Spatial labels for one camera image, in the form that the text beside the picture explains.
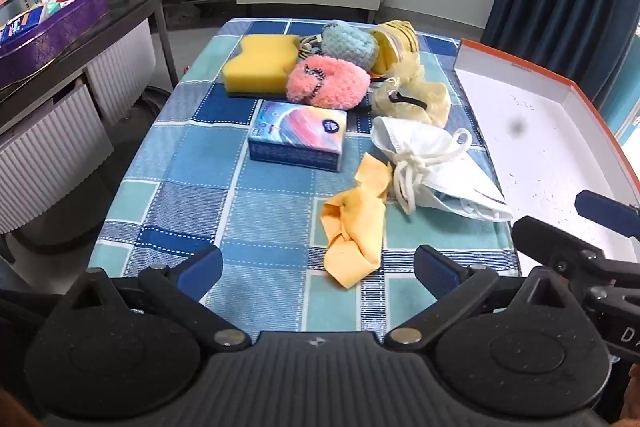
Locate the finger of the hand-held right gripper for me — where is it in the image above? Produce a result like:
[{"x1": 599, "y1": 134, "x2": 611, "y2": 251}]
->
[
  {"x1": 510, "y1": 215, "x2": 608, "y2": 279},
  {"x1": 574, "y1": 190, "x2": 640, "y2": 238}
]

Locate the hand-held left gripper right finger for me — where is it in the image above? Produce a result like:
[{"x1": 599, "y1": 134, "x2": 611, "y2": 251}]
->
[{"x1": 384, "y1": 244, "x2": 577, "y2": 351}]

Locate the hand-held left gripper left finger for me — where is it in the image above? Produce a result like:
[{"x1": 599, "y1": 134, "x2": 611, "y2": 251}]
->
[{"x1": 69, "y1": 247, "x2": 252, "y2": 351}]

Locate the orange rimmed white box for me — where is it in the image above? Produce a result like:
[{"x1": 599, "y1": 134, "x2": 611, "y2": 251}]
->
[{"x1": 452, "y1": 38, "x2": 640, "y2": 279}]

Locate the yellow cloth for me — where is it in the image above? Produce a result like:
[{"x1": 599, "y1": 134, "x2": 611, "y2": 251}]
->
[{"x1": 322, "y1": 152, "x2": 394, "y2": 291}]

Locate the blue tissue pack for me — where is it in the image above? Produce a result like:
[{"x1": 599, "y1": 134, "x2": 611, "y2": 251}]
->
[{"x1": 247, "y1": 99, "x2": 349, "y2": 173}]

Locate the black hair tie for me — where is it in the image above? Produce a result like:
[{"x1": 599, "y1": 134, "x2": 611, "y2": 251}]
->
[{"x1": 387, "y1": 91, "x2": 431, "y2": 110}]

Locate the yellow sponge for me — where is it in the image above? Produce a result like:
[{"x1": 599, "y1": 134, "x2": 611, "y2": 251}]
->
[{"x1": 221, "y1": 34, "x2": 300, "y2": 98}]

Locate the pink fluffy slipper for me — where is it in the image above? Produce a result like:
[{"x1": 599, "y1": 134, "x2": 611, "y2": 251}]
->
[{"x1": 286, "y1": 55, "x2": 372, "y2": 110}]

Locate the yellow striped sock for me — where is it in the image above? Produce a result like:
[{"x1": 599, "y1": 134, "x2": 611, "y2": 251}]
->
[{"x1": 370, "y1": 20, "x2": 420, "y2": 76}]

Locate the teal fluffy slipper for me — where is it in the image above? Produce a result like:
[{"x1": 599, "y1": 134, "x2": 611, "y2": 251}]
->
[{"x1": 320, "y1": 20, "x2": 380, "y2": 72}]

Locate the person's right hand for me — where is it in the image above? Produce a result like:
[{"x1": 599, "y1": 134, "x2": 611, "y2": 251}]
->
[{"x1": 627, "y1": 363, "x2": 640, "y2": 408}]

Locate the blue checked tablecloth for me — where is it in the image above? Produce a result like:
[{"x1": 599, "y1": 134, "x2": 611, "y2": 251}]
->
[{"x1": 87, "y1": 18, "x2": 523, "y2": 349}]

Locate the dark round object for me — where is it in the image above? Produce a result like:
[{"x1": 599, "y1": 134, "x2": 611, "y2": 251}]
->
[{"x1": 141, "y1": 84, "x2": 174, "y2": 118}]

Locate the dark glass side table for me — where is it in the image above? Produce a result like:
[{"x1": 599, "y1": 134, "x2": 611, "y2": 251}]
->
[{"x1": 0, "y1": 0, "x2": 181, "y2": 249}]

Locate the purple box tray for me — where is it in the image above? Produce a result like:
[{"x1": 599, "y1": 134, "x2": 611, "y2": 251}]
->
[{"x1": 0, "y1": 0, "x2": 110, "y2": 90}]

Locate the blue white carton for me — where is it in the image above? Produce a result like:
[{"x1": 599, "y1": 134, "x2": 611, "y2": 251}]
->
[{"x1": 0, "y1": 12, "x2": 44, "y2": 46}]

